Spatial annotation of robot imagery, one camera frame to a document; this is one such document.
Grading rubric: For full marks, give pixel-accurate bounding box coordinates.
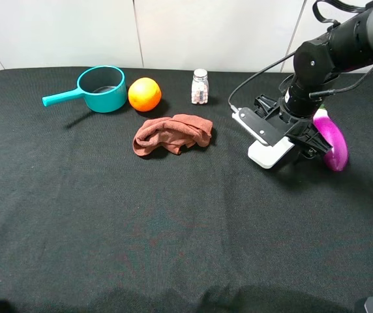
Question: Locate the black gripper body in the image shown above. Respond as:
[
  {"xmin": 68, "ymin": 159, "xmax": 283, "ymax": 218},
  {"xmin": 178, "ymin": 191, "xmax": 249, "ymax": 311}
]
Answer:
[{"xmin": 254, "ymin": 76, "xmax": 332, "ymax": 143}]

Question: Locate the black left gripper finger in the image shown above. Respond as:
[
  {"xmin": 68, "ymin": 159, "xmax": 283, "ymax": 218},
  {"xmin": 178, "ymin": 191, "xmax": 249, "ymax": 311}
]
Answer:
[{"xmin": 292, "ymin": 125, "xmax": 332, "ymax": 159}]

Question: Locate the white rectangular box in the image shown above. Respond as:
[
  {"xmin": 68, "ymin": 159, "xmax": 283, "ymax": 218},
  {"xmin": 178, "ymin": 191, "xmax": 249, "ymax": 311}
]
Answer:
[{"xmin": 247, "ymin": 137, "xmax": 295, "ymax": 170}]

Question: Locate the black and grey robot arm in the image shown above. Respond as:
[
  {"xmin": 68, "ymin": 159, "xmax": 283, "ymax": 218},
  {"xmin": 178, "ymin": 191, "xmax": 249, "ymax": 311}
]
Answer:
[{"xmin": 233, "ymin": 1, "xmax": 373, "ymax": 170}]

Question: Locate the purple toy eggplant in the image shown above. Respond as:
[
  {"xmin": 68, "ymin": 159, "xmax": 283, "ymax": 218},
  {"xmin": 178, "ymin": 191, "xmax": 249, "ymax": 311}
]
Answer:
[{"xmin": 313, "ymin": 105, "xmax": 349, "ymax": 171}]

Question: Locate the glass jar of candies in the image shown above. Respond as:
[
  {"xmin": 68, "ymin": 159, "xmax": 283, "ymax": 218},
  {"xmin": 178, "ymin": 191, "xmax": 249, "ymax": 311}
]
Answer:
[{"xmin": 191, "ymin": 68, "xmax": 209, "ymax": 104}]

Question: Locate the brown crumpled cloth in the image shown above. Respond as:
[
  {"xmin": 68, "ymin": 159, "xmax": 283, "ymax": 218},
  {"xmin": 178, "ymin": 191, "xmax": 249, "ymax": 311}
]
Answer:
[{"xmin": 132, "ymin": 114, "xmax": 213, "ymax": 157}]

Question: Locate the orange fruit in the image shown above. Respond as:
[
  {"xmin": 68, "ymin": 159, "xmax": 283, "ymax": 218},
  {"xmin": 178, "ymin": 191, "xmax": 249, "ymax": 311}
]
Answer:
[{"xmin": 128, "ymin": 78, "xmax": 162, "ymax": 112}]

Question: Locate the black table cloth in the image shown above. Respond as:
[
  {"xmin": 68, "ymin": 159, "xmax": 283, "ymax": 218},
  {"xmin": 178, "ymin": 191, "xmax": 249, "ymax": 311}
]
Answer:
[{"xmin": 0, "ymin": 68, "xmax": 373, "ymax": 312}]

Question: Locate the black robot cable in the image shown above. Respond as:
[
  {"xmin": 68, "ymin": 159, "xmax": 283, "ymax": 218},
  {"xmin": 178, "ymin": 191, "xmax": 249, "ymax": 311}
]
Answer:
[{"xmin": 228, "ymin": 48, "xmax": 373, "ymax": 110}]

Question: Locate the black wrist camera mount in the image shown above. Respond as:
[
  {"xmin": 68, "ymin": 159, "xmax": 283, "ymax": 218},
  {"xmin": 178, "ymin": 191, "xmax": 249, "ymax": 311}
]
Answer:
[{"xmin": 232, "ymin": 108, "xmax": 284, "ymax": 147}]

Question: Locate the teal saucepan with handle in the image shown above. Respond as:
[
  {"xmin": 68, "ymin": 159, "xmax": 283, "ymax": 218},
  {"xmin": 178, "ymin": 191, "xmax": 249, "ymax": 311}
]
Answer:
[{"xmin": 42, "ymin": 66, "xmax": 128, "ymax": 113}]

